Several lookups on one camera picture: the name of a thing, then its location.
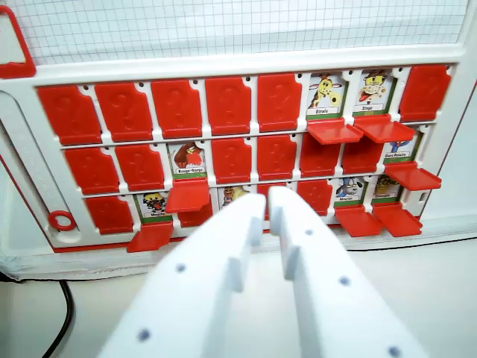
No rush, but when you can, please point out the black cable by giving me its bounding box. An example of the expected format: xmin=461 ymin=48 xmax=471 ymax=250
xmin=43 ymin=279 xmax=76 ymax=358

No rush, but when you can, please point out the red card flap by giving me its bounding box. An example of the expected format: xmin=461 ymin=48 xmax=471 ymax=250
xmin=150 ymin=78 xmax=204 ymax=140

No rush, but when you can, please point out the red and white game board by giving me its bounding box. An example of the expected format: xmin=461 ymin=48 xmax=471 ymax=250
xmin=0 ymin=0 xmax=477 ymax=258

